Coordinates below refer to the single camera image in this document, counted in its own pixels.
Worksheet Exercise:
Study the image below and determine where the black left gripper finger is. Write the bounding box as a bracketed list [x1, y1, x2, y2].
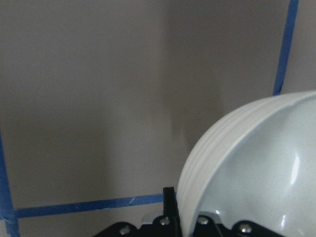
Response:
[162, 187, 182, 237]

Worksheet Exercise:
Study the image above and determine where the white ceramic bowl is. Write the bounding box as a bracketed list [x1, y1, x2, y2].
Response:
[177, 91, 316, 237]

